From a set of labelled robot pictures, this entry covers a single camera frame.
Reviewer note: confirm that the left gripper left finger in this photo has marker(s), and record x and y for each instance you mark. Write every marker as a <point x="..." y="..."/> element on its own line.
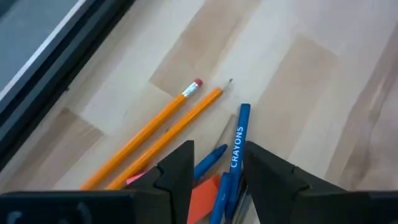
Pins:
<point x="174" y="186"/>

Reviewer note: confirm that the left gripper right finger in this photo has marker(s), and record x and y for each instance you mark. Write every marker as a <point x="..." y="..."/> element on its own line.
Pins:
<point x="273" y="193"/>

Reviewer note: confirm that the black metal table frame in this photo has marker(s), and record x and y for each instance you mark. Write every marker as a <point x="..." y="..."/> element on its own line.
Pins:
<point x="62" y="59"/>

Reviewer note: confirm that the orange pencil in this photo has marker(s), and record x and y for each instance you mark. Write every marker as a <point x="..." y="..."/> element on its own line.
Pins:
<point x="174" y="130"/>
<point x="149" y="127"/>

